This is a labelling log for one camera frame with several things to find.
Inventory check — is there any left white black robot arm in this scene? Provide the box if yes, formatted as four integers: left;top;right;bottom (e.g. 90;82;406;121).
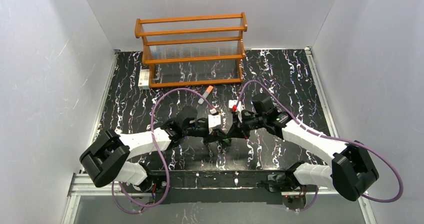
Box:
79;106;227;190

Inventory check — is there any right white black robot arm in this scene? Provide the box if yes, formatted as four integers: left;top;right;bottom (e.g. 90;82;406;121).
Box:
227;93;379;201

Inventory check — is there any orange grey marker pen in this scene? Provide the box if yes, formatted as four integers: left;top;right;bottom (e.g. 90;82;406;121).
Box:
198;85;214;105

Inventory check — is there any small white red box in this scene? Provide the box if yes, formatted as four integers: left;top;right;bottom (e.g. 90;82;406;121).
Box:
138;69;150;90

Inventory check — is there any wooden three-tier shelf rack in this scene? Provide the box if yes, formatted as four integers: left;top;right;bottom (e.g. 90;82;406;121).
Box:
134;12;248;88

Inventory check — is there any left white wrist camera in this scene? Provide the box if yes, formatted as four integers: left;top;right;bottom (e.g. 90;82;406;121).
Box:
207;114;222;130

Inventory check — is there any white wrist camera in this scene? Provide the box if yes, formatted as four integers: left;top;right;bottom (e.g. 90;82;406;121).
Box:
228;100;242;114
207;114;222;130

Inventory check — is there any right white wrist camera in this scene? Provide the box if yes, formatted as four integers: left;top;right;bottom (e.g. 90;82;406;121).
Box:
228;100;242;114

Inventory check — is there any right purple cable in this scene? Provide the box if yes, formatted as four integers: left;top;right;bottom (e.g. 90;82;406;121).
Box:
231;80;404;212

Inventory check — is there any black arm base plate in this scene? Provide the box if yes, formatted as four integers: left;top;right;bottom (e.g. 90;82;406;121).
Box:
123;170;315;209

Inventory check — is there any aluminium front frame rail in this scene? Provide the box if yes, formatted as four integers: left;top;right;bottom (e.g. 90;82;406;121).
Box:
62;171;376;223

